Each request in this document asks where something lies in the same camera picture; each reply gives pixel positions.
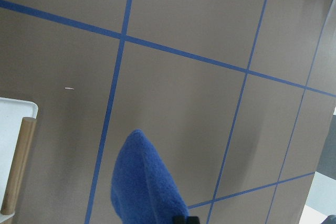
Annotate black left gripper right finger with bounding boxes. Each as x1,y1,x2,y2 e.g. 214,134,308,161
186,216,199,224

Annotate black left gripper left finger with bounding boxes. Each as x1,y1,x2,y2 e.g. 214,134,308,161
173,216,186,224

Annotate blue microfiber towel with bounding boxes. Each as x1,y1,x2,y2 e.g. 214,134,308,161
111,129,189,223

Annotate left wooden rack dowel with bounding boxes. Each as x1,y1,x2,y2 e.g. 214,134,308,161
1,117,37,216

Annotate white rack base plate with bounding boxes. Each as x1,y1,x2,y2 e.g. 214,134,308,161
1,98,38,223

